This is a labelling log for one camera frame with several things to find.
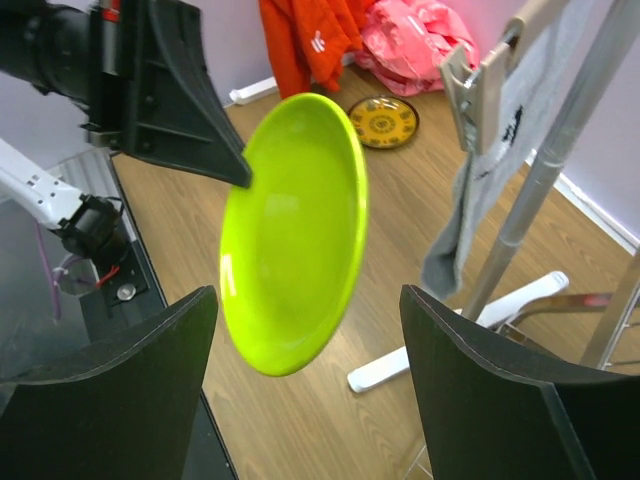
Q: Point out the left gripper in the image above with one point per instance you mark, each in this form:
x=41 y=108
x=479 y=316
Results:
x=137 y=70

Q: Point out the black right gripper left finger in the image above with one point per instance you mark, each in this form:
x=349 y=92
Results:
x=54 y=422

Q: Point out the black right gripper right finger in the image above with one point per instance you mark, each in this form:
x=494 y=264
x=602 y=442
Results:
x=491 y=408

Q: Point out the lime green plate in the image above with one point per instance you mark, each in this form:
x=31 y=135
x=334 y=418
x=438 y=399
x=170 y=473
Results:
x=292 y=243

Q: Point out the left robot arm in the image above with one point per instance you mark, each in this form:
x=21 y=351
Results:
x=86 y=224

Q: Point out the metal dish rack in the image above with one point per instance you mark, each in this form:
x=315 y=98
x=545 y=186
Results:
x=593 y=266

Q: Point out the orange garment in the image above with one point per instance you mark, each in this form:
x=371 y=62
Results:
x=307 y=39

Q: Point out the dark yellow patterned plate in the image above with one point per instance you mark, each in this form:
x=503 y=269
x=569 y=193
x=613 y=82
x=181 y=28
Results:
x=384 y=122

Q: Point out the pink plastic bag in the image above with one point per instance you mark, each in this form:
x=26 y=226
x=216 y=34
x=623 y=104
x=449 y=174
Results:
x=404 y=43

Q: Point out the beige clip hanger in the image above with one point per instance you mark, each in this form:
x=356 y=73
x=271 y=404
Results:
x=475 y=94

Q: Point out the grey panda towel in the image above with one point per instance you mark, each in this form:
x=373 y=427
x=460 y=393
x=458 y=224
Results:
x=527 y=97

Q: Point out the white clothes rack frame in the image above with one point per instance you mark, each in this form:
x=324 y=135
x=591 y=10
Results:
x=578 y=95

